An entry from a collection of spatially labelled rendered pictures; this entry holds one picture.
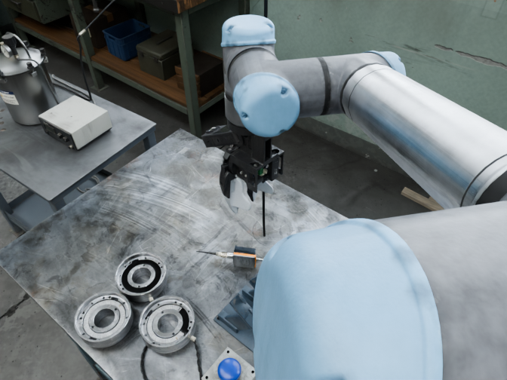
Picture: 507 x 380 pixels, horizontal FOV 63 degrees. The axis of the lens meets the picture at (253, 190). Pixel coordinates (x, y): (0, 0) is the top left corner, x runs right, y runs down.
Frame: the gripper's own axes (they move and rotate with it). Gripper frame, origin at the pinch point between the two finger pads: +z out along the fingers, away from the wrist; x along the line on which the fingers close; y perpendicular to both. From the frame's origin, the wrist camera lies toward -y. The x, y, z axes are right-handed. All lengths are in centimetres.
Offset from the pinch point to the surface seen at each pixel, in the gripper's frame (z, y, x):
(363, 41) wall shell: 22, -52, 135
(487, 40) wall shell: 8, -1, 139
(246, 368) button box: 14.9, 19.2, -18.7
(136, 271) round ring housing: 15.3, -12.4, -19.7
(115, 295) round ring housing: 15.3, -10.4, -26.2
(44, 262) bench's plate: 17.6, -31.1, -31.6
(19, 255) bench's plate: 17, -37, -35
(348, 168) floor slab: 88, -42, 126
